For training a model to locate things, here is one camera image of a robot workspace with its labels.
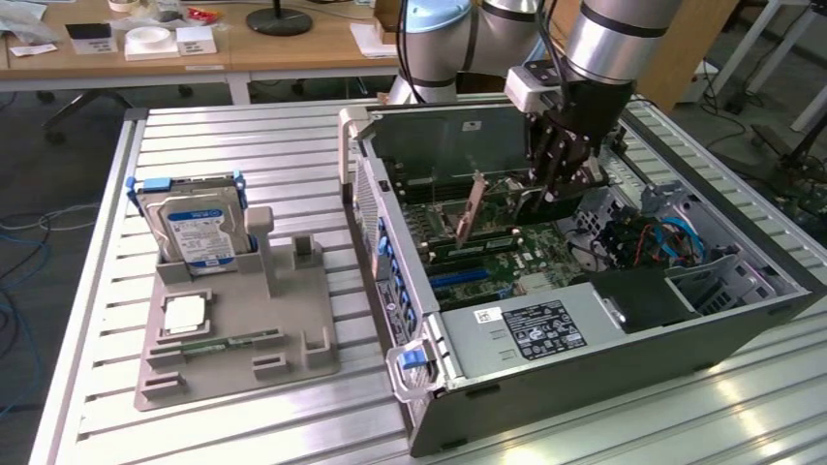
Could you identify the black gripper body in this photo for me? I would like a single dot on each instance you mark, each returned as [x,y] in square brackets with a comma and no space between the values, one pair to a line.
[597,106]

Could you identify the graphics card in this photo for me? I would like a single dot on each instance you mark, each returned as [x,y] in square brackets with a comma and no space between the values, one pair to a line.
[469,213]

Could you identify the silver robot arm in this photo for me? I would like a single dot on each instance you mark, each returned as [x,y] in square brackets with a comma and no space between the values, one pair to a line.
[613,39]

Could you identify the tall metal disk bay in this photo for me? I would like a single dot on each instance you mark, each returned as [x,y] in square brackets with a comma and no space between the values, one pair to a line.
[620,208]

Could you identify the wooden cabinet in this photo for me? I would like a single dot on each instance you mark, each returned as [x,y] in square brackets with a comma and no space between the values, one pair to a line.
[704,48]

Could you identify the CPU socket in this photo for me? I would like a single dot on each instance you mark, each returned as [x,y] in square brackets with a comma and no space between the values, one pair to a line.
[447,220]

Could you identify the silver chipset heatsink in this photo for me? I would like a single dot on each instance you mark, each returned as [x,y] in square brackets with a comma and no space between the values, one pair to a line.
[531,283]

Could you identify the blue expansion slot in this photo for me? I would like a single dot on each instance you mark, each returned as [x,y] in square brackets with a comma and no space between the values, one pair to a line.
[459,277]

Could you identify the low metal disk bay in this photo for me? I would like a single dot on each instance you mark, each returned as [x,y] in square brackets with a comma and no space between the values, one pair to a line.
[729,286]

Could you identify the white paper stack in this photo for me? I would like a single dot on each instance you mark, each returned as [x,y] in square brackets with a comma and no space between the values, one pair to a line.
[375,41]

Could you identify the grey power supply unit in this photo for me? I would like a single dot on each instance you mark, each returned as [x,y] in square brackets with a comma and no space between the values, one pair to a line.
[491,339]

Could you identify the black open PC case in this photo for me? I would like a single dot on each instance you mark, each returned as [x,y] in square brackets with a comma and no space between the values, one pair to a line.
[581,387]

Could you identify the black round lamp base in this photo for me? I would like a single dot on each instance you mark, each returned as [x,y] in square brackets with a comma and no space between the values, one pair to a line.
[279,23]

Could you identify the hard disk in blue caddy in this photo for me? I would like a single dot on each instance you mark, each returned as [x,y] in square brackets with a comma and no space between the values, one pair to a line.
[193,232]

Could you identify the small white box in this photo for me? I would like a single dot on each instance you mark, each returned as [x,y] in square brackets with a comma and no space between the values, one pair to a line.
[195,42]

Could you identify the red small item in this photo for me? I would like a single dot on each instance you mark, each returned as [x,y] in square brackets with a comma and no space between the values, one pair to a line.
[200,15]

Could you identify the white flat box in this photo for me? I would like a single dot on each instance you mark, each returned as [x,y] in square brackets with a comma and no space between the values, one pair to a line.
[152,53]

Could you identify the green RAM stick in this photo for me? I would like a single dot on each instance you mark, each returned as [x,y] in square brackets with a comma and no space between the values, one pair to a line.
[219,343]

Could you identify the grey parts rack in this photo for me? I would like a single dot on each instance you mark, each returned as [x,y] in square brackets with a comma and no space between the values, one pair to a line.
[259,378]

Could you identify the white tape roll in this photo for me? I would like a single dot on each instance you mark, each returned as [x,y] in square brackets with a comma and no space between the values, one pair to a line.
[147,36]

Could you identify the silver CPU chip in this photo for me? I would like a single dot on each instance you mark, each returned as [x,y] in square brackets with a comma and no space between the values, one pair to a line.
[183,316]

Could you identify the black chair base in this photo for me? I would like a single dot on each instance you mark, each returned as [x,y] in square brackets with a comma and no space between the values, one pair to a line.
[87,106]

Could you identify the beige tape roll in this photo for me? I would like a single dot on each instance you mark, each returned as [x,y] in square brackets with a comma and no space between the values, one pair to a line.
[121,6]

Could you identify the white box black top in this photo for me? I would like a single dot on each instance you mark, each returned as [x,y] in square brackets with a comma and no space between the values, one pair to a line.
[91,39]

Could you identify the white paper card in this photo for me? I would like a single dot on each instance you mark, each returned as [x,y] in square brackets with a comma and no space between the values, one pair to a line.
[32,50]

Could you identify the clear plastic bag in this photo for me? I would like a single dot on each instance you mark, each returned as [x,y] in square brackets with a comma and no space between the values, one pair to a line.
[25,21]

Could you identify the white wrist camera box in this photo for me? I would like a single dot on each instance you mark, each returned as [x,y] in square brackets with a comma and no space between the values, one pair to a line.
[532,89]

